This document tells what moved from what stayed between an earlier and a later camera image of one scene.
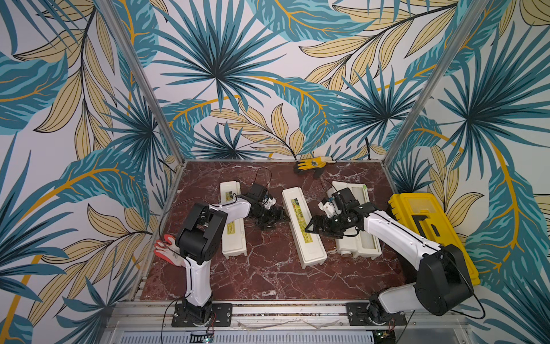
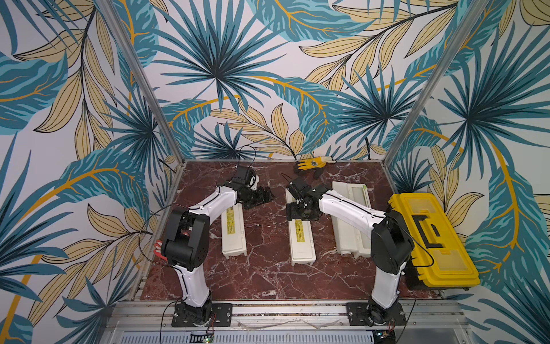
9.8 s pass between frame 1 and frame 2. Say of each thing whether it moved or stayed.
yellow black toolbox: stayed
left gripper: moved
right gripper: moved
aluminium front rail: stayed
